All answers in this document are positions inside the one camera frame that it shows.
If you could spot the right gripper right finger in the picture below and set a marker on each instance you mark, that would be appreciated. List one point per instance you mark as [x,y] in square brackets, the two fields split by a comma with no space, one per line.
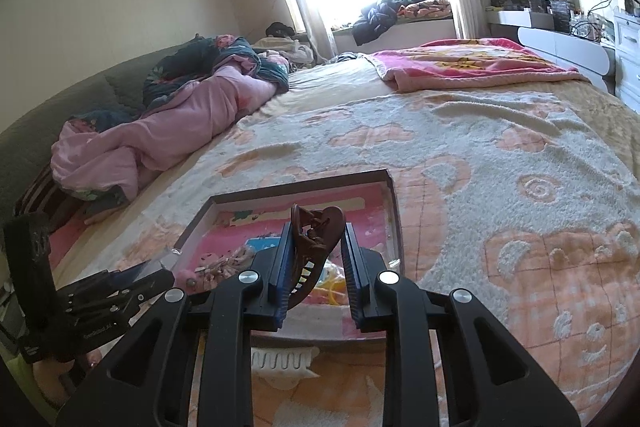
[490,378]

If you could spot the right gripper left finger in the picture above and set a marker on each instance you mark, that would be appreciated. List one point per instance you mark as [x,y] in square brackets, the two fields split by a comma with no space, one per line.
[187,342]

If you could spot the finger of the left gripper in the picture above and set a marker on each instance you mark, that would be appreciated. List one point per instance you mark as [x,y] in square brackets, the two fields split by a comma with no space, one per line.
[96,286]
[136,285]

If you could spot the floral fabric scrunchie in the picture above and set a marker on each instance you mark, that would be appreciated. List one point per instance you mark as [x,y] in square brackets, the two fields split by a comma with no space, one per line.
[214,269]

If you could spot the brown hair clip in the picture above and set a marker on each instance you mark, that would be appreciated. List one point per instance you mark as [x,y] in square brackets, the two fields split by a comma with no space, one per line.
[315,235]

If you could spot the person's left hand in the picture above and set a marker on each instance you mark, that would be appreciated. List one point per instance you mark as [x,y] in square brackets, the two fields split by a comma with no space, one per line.
[53,377]

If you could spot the dark cardboard box tray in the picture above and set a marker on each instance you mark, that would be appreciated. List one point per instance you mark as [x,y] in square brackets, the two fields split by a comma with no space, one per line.
[280,226]

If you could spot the pink quilt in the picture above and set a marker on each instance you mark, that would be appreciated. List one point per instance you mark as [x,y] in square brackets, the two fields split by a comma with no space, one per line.
[129,155]

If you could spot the grey green headboard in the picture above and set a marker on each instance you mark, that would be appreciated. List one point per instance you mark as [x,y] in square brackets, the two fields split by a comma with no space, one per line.
[119,95]

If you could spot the pink book in box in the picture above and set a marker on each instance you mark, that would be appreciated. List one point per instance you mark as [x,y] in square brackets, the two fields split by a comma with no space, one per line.
[250,231]

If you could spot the bear pattern bed blanket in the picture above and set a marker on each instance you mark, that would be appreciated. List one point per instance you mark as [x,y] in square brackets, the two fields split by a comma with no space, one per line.
[526,195]

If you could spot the dark floral quilt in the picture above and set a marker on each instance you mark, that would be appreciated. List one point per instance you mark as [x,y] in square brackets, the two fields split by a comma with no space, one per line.
[210,61]

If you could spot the dark clothes by curtain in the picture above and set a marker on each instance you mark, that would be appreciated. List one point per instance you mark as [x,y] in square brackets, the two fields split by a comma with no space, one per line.
[280,30]

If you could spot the pink red cartoon blanket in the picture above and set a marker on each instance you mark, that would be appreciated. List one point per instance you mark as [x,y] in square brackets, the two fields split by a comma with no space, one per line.
[466,64]

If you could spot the white grey low desk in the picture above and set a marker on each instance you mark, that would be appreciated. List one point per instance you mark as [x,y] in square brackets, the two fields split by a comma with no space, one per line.
[536,32]

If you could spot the dark jacket on sill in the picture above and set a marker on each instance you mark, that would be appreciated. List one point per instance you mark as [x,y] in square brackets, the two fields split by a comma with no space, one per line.
[376,19]

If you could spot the folded blanket on sill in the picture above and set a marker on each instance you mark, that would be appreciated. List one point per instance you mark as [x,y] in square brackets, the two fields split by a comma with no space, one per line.
[425,10]

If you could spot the white drawer cabinet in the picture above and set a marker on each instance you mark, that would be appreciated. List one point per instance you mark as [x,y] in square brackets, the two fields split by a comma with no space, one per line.
[627,59]

